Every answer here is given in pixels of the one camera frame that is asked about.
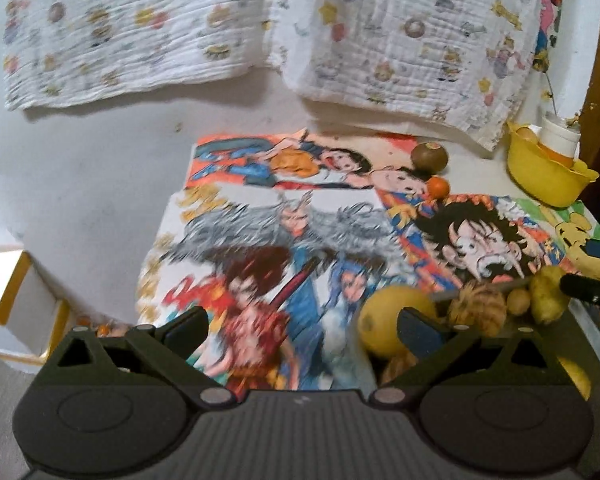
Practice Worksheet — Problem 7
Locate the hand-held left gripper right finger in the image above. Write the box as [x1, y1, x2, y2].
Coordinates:
[370, 306, 567, 405]

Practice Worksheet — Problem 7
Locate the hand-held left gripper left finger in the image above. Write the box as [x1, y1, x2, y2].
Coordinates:
[55, 306, 241, 405]

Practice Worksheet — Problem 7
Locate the striped tan melon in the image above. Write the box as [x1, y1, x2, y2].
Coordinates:
[380, 350, 422, 387]
[447, 282, 508, 337]

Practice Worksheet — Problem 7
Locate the large yellow lemon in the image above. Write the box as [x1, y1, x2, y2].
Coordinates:
[357, 285, 438, 356]

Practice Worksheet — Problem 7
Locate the metal baking tray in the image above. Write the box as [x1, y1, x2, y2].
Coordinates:
[365, 277, 600, 411]

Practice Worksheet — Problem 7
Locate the small yellowish green fruit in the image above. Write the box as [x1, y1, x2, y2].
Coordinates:
[507, 289, 532, 316]

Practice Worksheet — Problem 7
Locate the yellow fruit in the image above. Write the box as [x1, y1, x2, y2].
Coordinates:
[555, 355, 594, 402]

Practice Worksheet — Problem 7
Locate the yellow bear cartoon poster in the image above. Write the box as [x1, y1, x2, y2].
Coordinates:
[514, 195, 600, 292]

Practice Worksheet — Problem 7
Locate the yellow plastic bowl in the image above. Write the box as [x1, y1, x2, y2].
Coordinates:
[506, 120, 600, 209]

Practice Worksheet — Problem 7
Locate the spiky black hair cartoon poster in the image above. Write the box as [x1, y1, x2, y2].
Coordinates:
[374, 189, 582, 303]

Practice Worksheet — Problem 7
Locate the white cardboard box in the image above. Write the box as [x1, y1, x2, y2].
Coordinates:
[0, 245, 74, 367]

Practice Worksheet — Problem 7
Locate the large brown kiwi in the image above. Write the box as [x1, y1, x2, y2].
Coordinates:
[411, 141, 449, 173]

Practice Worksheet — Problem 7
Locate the orange-clad figures cartoon poster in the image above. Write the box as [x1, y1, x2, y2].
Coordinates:
[184, 129, 433, 195]

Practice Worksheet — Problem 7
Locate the printed white muslin cloth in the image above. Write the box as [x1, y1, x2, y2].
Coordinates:
[2, 0, 282, 112]
[269, 0, 542, 152]

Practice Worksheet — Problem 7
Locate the colourful wall poster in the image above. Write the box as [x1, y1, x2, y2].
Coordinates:
[532, 0, 564, 74]

